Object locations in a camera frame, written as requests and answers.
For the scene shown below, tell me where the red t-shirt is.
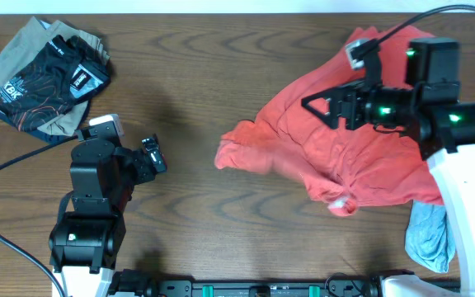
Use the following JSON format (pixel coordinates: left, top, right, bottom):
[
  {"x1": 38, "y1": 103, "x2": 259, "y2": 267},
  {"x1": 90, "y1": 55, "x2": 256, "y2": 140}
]
[{"x1": 214, "y1": 49, "x2": 443, "y2": 216}]

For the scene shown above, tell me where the navy folded garment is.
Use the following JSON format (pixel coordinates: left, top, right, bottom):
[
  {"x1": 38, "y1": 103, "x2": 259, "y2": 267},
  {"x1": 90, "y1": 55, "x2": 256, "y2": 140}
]
[{"x1": 0, "y1": 103, "x2": 91, "y2": 144}]

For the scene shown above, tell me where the black patterned folded shirt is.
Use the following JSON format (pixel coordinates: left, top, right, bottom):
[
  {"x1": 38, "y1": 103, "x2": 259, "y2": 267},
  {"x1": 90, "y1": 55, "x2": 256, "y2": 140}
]
[{"x1": 0, "y1": 35, "x2": 111, "y2": 132}]

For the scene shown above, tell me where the light blue t-shirt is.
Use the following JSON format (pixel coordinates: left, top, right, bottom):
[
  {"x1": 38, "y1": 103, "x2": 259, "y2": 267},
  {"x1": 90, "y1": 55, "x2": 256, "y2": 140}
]
[{"x1": 405, "y1": 200, "x2": 456, "y2": 274}]

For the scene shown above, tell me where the khaki folded garment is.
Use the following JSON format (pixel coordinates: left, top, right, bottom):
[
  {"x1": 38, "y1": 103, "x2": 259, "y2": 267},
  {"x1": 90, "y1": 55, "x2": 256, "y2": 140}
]
[{"x1": 0, "y1": 17, "x2": 109, "y2": 136}]

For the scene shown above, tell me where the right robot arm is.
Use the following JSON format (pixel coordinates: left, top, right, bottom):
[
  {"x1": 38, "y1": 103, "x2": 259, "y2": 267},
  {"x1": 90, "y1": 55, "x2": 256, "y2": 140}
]
[{"x1": 315, "y1": 37, "x2": 475, "y2": 296}]

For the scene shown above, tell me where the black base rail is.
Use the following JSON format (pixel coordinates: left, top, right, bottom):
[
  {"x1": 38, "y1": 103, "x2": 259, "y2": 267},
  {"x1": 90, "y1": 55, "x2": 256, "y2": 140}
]
[{"x1": 154, "y1": 276, "x2": 383, "y2": 297}]

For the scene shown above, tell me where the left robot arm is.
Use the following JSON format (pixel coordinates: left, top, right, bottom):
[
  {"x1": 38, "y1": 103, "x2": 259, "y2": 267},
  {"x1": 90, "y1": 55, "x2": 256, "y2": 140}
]
[{"x1": 49, "y1": 135, "x2": 167, "y2": 296}]

